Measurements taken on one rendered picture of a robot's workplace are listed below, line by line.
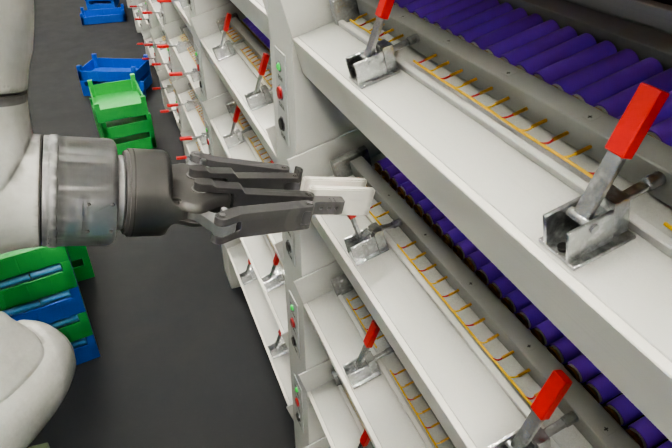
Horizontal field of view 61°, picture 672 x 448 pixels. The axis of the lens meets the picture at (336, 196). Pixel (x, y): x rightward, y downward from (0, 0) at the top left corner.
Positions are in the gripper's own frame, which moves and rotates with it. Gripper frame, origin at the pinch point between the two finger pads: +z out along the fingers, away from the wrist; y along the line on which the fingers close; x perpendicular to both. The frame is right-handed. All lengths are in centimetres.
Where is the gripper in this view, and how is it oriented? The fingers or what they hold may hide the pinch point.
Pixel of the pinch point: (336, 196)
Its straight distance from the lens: 56.7
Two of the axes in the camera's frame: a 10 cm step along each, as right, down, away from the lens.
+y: 3.7, 5.0, -7.8
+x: 2.3, -8.7, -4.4
